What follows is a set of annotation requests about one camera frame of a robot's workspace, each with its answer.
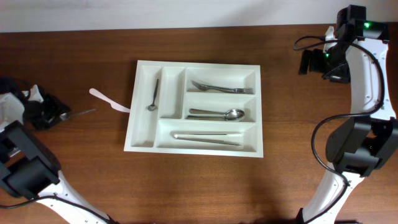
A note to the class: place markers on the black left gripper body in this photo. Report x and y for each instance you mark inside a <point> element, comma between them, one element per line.
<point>36,112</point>

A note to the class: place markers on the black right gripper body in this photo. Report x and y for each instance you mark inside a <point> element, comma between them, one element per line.
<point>331,63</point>

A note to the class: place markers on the small steel teaspoon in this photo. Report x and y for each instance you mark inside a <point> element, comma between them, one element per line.
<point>77,113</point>

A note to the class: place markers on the pink plastic knife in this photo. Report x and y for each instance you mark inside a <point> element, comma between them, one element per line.
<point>116,106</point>

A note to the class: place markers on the steel fork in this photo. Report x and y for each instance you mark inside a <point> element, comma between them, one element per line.
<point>244,90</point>
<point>204,87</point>

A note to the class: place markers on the steel tablespoon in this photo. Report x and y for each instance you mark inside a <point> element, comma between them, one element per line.
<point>231,112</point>
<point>217,118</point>

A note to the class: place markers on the small dark steel spoon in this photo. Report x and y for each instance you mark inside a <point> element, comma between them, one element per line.
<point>153,106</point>

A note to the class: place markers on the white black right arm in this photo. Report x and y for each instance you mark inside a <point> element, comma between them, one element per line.
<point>354,51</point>

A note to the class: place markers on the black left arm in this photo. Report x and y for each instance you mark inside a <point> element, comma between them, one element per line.
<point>28,168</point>

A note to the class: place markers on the white plastic cutlery tray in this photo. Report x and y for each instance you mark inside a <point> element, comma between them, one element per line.
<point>149,131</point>

